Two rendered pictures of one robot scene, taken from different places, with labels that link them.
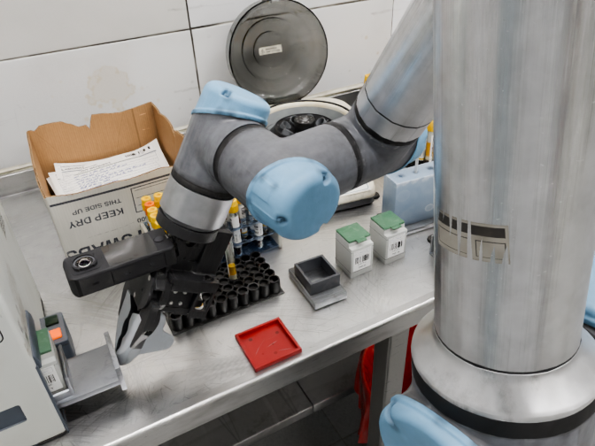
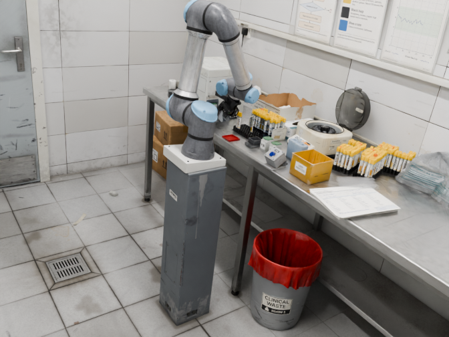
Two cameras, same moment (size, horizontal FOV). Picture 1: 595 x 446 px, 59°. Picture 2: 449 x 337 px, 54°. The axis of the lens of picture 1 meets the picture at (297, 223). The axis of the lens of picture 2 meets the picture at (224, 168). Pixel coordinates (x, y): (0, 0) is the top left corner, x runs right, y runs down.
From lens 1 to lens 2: 2.08 m
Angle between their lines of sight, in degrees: 68
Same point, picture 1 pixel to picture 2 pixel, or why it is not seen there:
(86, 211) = (258, 104)
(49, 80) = (306, 85)
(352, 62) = (399, 141)
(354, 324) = (240, 148)
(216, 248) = (232, 104)
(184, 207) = not seen: hidden behind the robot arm
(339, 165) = (230, 87)
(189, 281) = (225, 105)
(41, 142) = (289, 97)
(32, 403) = not seen: hidden behind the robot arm
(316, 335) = (235, 144)
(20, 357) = (205, 97)
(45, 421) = not seen: hidden behind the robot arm
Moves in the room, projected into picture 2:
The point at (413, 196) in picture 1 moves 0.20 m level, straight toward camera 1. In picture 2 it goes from (292, 148) to (250, 142)
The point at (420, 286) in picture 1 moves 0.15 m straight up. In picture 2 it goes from (258, 158) to (263, 128)
